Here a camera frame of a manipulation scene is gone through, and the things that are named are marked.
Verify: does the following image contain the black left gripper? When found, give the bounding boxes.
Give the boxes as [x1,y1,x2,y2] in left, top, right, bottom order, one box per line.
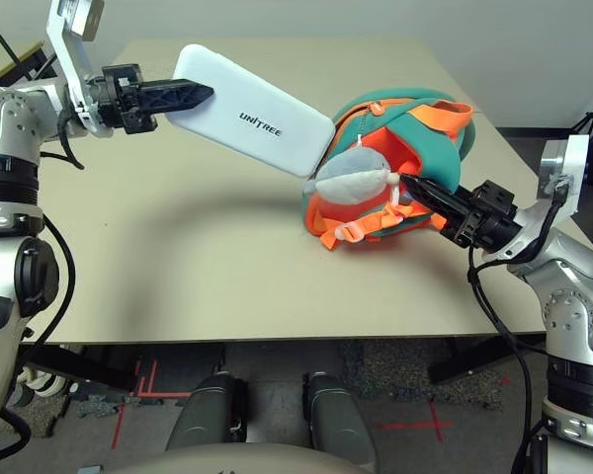
[91,63,214,134]

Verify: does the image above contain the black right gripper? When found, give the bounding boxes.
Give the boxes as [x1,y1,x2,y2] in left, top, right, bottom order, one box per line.
[401,175,523,251]

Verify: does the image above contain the teal and orange backpack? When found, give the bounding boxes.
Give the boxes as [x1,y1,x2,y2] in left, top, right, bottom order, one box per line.
[300,87,477,252]

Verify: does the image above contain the grey plush fish toy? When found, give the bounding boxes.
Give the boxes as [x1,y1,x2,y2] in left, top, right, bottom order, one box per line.
[302,135,401,204]

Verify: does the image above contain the white Unitree pencil case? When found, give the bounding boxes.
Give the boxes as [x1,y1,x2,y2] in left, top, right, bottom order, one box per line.
[165,43,337,179]

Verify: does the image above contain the grey robot right leg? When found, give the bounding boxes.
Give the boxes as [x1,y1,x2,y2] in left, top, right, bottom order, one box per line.
[303,370,377,465]

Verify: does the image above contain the grey robot leg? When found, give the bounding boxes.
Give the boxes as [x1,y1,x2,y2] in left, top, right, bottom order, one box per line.
[303,370,377,465]
[166,372,248,453]

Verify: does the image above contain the grey robot left leg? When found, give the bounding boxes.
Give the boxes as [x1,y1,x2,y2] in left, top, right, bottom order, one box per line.
[166,372,248,453]

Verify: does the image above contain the beige robot torso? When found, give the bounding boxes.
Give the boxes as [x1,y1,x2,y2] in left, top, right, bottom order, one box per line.
[108,441,377,474]

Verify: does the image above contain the white caster wheel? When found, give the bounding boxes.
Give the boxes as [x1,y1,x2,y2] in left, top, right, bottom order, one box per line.
[19,367,63,399]

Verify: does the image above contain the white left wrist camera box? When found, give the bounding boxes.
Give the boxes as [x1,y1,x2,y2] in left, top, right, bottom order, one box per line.
[45,0,115,137]

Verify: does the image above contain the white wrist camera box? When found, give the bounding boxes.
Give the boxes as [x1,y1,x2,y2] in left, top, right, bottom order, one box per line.
[45,0,115,137]
[511,132,592,261]

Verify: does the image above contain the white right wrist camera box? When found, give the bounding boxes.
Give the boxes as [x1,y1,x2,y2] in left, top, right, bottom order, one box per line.
[511,132,592,261]

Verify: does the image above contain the beige side table black frame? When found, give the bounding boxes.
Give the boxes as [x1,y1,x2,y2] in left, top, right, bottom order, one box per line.
[0,39,60,90]

